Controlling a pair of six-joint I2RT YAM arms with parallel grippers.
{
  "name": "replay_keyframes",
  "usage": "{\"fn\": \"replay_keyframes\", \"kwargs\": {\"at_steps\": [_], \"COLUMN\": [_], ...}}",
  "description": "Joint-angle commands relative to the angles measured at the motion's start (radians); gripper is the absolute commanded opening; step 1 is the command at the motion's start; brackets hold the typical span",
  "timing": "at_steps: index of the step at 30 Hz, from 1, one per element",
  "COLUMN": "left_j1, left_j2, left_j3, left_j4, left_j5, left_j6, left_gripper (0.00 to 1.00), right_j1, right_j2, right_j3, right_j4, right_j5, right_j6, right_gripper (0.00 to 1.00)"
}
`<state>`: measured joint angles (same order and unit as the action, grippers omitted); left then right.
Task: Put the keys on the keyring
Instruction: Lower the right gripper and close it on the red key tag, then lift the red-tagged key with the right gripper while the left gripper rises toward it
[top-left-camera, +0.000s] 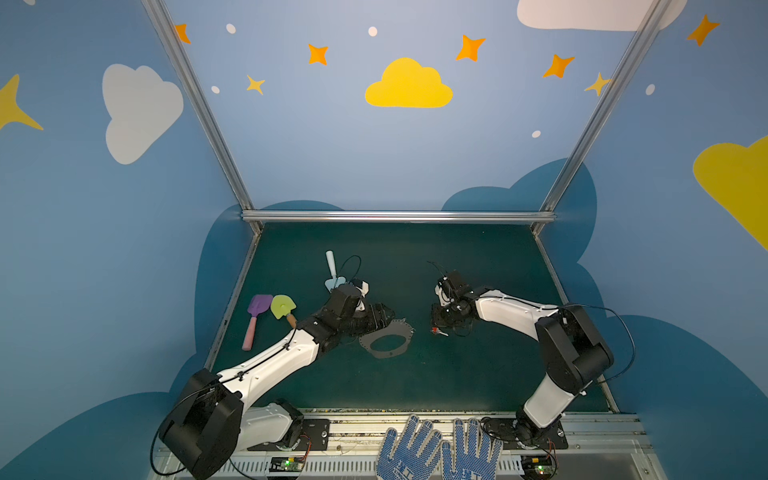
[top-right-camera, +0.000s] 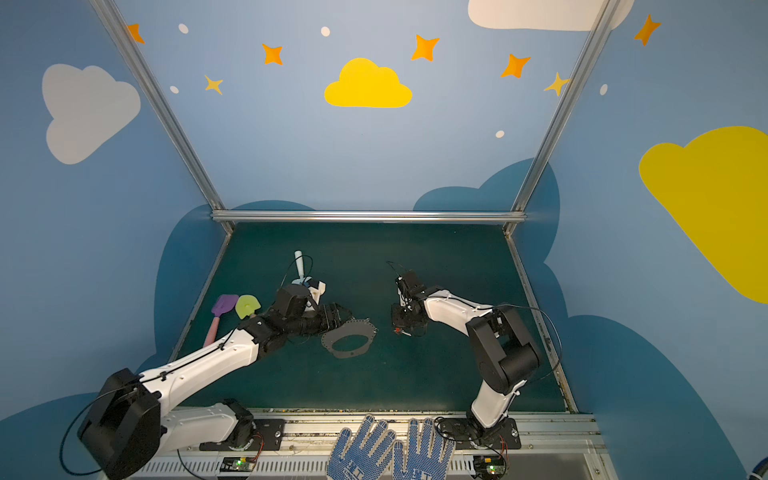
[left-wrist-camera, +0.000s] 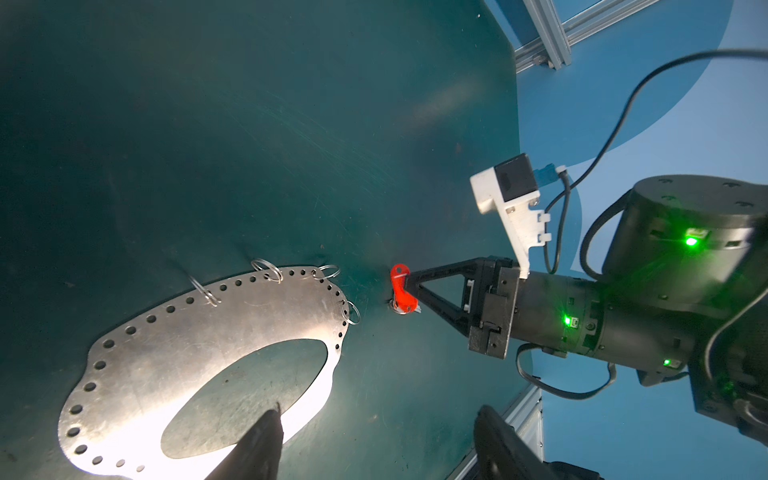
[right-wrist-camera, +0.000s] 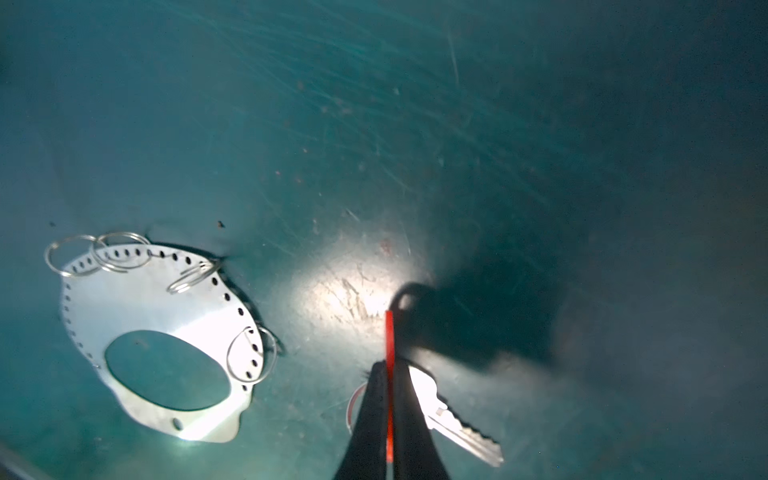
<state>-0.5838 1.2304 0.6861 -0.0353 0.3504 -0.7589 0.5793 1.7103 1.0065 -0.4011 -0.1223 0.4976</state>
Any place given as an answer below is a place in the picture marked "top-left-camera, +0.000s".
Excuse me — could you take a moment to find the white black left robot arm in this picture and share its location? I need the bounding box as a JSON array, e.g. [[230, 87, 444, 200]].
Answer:
[[156, 281, 395, 479]]

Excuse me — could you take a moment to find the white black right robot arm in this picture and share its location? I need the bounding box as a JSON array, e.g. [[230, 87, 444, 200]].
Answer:
[[431, 271, 614, 449]]

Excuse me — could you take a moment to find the light blue toy shovel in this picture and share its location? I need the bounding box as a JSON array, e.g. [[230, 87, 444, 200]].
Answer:
[[324, 250, 347, 292]]

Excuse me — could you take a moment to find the left blue dotted work glove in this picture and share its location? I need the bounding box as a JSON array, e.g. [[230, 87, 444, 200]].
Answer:
[[375, 415, 443, 480]]

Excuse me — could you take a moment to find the blue dotted work glove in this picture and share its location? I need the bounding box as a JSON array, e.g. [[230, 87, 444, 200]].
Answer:
[[440, 419, 503, 480], [375, 415, 443, 480]]

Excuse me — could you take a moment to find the right blue dotted work glove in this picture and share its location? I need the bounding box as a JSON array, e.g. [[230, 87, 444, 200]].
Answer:
[[440, 419, 503, 480]]

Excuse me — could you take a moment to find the grey perforated metal ring plate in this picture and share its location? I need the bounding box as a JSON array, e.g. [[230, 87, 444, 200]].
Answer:
[[359, 319, 414, 360]]

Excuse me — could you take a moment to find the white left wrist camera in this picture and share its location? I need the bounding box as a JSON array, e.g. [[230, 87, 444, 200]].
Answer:
[[349, 278, 370, 312]]

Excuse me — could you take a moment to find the green toy spatula wooden handle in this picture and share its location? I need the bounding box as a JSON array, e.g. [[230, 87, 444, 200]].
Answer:
[[270, 294, 297, 329]]

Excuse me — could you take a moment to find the purple toy spatula pink handle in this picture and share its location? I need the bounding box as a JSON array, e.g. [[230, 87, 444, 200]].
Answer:
[[242, 294, 273, 351]]

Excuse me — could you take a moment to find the aluminium frame right post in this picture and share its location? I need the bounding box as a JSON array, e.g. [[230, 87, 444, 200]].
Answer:
[[539, 0, 672, 222]]

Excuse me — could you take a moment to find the aluminium frame post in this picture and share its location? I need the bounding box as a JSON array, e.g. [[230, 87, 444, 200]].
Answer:
[[539, 0, 672, 222], [142, 0, 253, 213]]

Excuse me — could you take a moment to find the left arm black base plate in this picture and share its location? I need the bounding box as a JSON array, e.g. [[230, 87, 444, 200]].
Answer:
[[247, 418, 331, 452]]

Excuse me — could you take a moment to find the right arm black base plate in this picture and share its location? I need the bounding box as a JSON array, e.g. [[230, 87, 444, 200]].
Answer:
[[480, 417, 569, 450]]

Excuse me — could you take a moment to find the aluminium frame back rail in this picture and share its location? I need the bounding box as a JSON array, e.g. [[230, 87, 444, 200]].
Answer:
[[241, 210, 556, 224]]

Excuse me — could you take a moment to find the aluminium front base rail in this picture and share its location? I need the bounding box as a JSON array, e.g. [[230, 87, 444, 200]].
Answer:
[[211, 411, 666, 479]]

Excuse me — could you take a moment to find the aluminium frame left post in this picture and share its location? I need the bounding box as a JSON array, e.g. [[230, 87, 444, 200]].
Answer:
[[142, 0, 253, 213]]

